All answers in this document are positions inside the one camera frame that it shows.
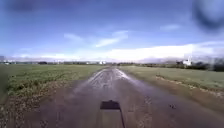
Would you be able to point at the white building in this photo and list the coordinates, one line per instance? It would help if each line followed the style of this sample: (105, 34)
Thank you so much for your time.
(187, 62)
(102, 62)

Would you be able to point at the wet grey dirt road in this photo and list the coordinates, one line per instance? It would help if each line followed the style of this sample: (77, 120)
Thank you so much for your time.
(110, 85)

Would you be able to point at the green grass field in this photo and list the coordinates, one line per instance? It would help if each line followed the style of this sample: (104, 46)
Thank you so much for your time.
(36, 75)
(186, 77)

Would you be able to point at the row of dark bushes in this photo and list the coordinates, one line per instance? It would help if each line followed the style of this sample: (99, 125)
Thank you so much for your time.
(206, 65)

